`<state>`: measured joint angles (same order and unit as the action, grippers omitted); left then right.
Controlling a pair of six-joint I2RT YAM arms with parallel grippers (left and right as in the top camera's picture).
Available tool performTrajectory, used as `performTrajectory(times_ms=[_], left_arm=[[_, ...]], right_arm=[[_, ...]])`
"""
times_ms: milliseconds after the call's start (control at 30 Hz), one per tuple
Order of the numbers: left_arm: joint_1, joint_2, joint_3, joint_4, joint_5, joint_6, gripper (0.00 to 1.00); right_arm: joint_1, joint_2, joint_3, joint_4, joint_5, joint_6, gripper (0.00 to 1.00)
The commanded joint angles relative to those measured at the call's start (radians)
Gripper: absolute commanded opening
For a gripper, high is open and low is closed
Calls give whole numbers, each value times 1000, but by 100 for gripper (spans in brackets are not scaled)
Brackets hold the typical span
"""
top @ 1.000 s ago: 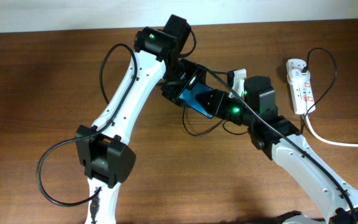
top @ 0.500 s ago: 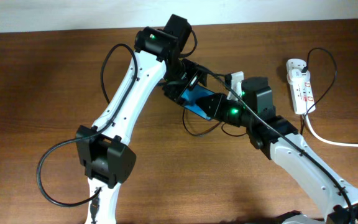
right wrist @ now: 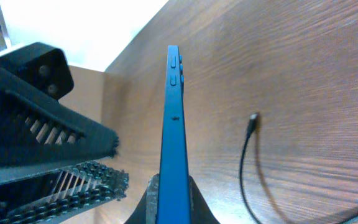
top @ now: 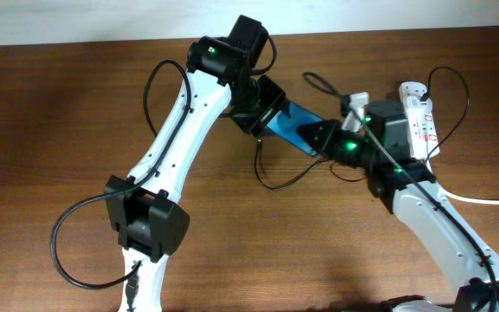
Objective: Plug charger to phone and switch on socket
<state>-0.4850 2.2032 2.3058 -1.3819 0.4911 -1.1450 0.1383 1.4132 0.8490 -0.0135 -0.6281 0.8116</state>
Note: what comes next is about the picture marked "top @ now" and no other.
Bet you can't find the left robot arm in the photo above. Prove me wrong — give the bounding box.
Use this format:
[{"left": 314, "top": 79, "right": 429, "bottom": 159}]
[{"left": 105, "top": 16, "right": 287, "bottom": 311}]

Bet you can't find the black USB charging cable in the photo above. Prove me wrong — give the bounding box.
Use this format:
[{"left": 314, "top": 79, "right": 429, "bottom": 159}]
[{"left": 253, "top": 66, "right": 470, "bottom": 191}]

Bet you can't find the white USB charger plug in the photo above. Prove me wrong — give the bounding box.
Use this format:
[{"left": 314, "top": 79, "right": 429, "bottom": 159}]
[{"left": 399, "top": 81, "right": 432, "bottom": 113}]

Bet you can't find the blue Galaxy smartphone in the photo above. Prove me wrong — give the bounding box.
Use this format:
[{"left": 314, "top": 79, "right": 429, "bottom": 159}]
[{"left": 266, "top": 101, "right": 323, "bottom": 157}]

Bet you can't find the white power strip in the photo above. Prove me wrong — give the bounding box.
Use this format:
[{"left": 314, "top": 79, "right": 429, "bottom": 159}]
[{"left": 404, "top": 99, "right": 440, "bottom": 159}]

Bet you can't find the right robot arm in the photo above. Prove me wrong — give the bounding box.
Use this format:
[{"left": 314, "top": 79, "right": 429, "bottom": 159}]
[{"left": 297, "top": 101, "right": 499, "bottom": 311}]

